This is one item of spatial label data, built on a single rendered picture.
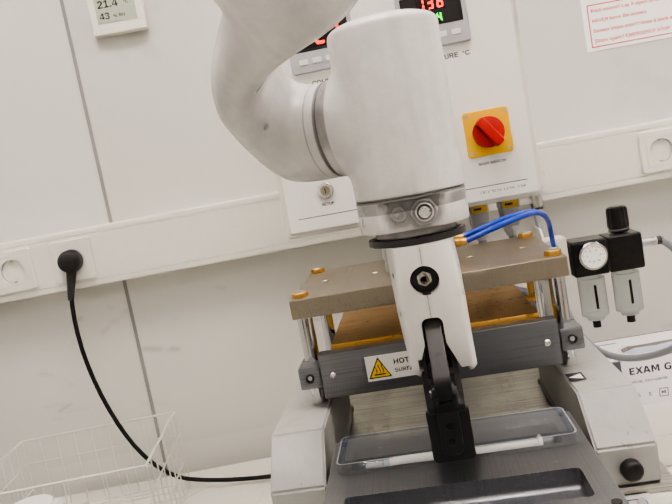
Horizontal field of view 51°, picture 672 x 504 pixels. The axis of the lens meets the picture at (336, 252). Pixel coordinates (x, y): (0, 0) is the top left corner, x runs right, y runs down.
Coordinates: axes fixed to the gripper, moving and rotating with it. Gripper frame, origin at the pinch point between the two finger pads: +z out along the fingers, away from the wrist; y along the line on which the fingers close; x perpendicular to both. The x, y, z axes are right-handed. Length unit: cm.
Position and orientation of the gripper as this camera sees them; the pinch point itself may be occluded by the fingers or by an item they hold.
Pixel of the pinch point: (448, 422)
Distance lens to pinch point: 58.1
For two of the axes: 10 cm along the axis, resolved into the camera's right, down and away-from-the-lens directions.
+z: 1.8, 9.8, 1.1
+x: -9.8, 1.7, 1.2
